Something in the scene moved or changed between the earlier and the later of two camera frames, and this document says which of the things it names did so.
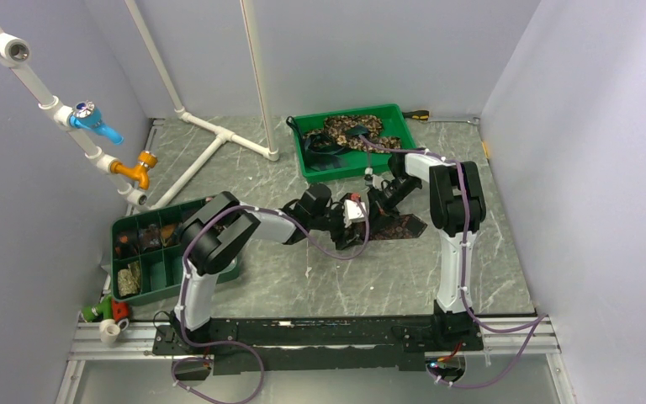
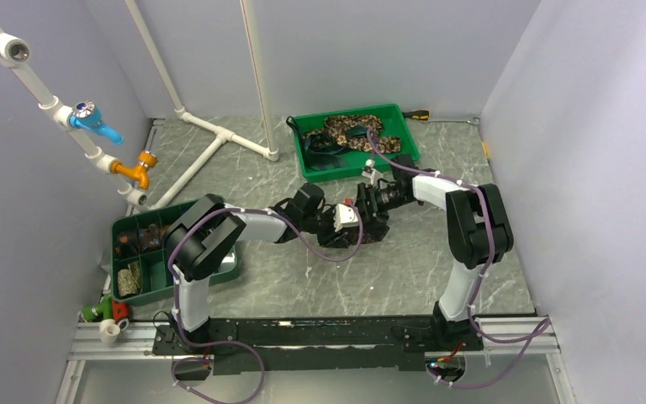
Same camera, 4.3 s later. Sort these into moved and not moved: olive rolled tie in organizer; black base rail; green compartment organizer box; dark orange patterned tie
Moved: dark orange patterned tie
Not moved: black base rail; olive rolled tie in organizer; green compartment organizer box
